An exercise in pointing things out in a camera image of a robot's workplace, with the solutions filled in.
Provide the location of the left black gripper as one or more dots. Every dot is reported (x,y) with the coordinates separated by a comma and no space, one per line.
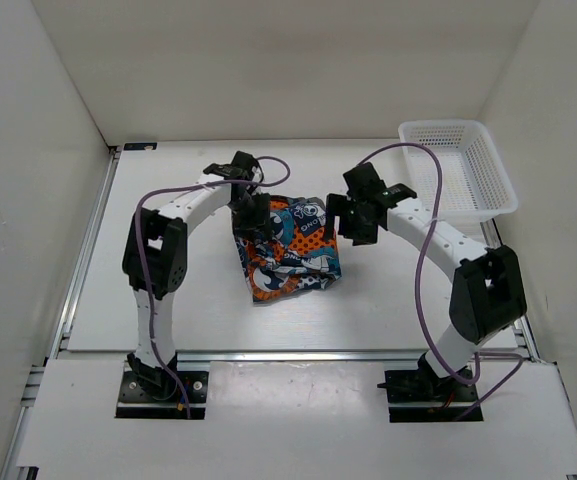
(260,219)

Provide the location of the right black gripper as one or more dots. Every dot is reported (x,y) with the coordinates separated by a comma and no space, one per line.
(337,205)

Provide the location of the colourful patterned shorts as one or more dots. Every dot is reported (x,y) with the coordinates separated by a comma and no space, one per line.
(296,258)

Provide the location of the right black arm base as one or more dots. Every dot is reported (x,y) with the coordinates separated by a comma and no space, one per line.
(418,396)

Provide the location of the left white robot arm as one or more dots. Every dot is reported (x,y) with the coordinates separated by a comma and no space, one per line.
(155,259)

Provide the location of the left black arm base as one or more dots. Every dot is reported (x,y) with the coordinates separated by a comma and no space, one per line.
(150,393)

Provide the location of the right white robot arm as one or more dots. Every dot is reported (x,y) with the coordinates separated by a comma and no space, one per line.
(487,289)

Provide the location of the white perforated plastic basket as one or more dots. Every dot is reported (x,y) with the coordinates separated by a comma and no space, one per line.
(475,185)

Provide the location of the black corner bracket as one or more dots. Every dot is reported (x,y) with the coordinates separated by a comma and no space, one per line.
(140,146)

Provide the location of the aluminium front rail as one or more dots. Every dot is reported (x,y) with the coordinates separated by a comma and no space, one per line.
(378,355)

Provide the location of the aluminium left rail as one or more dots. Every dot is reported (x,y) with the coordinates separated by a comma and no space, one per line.
(69,305)

